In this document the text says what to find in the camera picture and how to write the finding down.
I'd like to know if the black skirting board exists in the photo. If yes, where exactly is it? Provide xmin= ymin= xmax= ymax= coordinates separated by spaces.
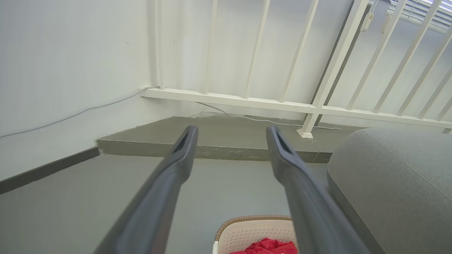
xmin=0 ymin=146 xmax=100 ymax=194

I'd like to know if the red and white garment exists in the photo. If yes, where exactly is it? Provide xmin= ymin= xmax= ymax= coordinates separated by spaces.
xmin=230 ymin=237 xmax=298 ymax=254

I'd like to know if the grey fabric sofa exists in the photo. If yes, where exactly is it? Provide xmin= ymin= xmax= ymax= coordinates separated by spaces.
xmin=327 ymin=127 xmax=452 ymax=254

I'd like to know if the white window blind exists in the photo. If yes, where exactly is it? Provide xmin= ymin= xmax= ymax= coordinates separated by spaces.
xmin=386 ymin=0 xmax=452 ymax=34

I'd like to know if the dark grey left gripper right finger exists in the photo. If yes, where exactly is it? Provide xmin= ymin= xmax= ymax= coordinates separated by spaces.
xmin=266 ymin=126 xmax=370 ymax=254

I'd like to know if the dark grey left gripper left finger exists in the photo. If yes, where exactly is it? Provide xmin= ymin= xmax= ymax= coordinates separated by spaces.
xmin=94 ymin=125 xmax=199 ymax=254

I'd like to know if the thin grey wall cable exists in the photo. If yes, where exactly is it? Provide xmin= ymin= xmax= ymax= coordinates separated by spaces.
xmin=0 ymin=86 xmax=341 ymax=139

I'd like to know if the beige perforated plastic laundry basket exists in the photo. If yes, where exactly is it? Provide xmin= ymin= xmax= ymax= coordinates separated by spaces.
xmin=212 ymin=214 xmax=298 ymax=254

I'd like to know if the white wooden railing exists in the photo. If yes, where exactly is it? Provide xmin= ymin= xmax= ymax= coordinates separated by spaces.
xmin=140 ymin=0 xmax=452 ymax=139

